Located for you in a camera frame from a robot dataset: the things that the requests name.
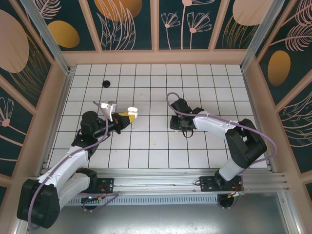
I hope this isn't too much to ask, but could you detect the grey metal sheet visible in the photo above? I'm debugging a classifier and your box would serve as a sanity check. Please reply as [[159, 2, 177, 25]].
[[14, 192, 297, 234]]

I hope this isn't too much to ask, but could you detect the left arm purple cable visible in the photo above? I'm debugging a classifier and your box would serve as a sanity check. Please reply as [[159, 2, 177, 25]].
[[28, 101, 120, 231]]

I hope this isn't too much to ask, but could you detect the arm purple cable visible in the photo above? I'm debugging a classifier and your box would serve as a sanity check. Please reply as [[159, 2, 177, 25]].
[[28, 101, 120, 231], [166, 92, 279, 211]]

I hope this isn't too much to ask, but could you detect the aluminium table edge rail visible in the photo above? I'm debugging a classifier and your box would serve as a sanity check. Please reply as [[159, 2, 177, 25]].
[[240, 65, 277, 173], [36, 68, 75, 177]]

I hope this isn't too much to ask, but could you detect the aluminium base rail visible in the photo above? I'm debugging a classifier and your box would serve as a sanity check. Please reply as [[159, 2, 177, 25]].
[[36, 169, 287, 195]]

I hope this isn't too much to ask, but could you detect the grey slotted cable duct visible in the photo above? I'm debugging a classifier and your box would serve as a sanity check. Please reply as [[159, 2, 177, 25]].
[[64, 196, 220, 206]]

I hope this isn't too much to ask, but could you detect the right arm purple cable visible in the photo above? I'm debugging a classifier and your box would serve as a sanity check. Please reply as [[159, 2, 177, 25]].
[[166, 92, 279, 211]]

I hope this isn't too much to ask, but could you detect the aluminium frame post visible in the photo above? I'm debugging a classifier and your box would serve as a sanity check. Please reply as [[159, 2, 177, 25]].
[[240, 0, 285, 72], [19, 0, 74, 75]]

